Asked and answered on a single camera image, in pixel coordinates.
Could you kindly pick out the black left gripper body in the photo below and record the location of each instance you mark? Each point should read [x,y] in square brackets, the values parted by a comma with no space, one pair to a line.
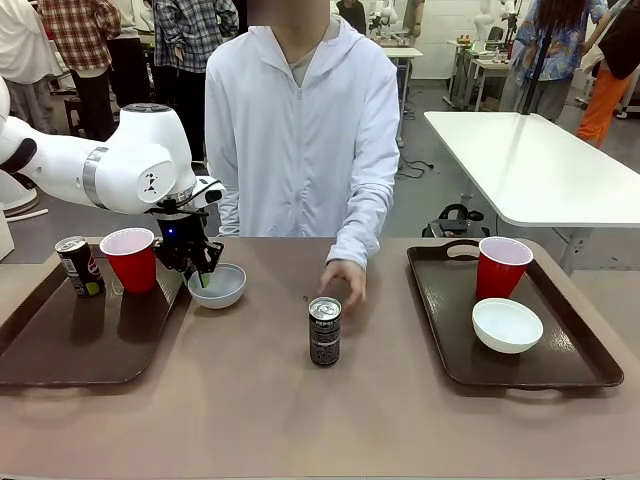
[180,235]

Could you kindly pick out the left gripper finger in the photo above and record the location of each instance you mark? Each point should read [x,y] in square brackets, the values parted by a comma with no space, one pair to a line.
[204,275]
[172,265]

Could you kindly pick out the white bowl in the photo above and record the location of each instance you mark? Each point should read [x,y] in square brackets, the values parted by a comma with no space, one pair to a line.
[225,295]
[507,327]

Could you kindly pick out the red plastic cup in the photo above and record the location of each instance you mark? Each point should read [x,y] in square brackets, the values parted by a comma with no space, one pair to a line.
[132,270]
[500,280]

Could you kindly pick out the black Pepsi soda can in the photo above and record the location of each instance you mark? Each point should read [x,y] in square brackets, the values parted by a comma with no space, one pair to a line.
[325,340]
[82,272]

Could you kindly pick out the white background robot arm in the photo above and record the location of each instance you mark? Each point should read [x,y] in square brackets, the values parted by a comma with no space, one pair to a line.
[482,20]

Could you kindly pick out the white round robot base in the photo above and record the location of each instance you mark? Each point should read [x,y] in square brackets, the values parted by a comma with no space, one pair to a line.
[17,197]

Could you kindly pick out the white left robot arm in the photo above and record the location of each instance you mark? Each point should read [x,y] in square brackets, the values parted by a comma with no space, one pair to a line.
[125,160]

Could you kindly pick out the person's left forearm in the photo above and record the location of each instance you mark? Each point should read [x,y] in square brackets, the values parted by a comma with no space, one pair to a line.
[360,225]

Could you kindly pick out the person's right forearm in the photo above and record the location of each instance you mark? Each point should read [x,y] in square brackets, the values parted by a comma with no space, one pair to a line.
[230,220]

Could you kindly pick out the person's left hand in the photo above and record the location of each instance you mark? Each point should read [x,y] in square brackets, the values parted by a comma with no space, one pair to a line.
[345,282]

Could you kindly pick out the brown plastic serving tray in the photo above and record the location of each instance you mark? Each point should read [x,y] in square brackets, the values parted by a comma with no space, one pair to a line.
[100,340]
[565,360]

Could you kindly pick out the person in white hooded jacket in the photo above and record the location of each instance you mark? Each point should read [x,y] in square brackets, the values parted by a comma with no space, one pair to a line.
[300,150]

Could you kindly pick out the dark stool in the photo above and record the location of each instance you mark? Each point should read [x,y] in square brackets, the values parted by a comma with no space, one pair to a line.
[75,115]

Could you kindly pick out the person in blue plaid shirt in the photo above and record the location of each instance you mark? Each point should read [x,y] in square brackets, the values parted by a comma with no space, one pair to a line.
[185,35]

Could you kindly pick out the person in red plaid shirt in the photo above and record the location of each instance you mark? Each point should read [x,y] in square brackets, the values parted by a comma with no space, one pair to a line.
[85,45]

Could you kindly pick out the person in white shirt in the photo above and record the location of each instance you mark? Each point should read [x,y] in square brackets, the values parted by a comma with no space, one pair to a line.
[20,45]

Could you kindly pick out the black wheeled device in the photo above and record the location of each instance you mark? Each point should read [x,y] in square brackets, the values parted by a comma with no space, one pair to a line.
[455,222]

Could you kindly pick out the small white desk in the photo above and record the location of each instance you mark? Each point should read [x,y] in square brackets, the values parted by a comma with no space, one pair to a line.
[402,52]

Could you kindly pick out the white desk with equipment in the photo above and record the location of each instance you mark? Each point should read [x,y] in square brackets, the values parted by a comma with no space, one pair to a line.
[480,65]

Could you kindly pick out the large white table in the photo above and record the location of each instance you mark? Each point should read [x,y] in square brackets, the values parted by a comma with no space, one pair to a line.
[540,165]

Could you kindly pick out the black pole stand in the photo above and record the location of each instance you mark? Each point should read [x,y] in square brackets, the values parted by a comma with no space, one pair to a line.
[536,75]

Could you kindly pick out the person in blue floral shirt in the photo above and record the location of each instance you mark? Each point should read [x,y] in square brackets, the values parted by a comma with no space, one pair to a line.
[555,50]

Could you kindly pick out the person in orange trousers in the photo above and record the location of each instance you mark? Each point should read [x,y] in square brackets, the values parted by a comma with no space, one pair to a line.
[602,105]

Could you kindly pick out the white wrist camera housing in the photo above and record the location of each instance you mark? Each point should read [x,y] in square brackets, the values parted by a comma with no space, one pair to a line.
[207,187]

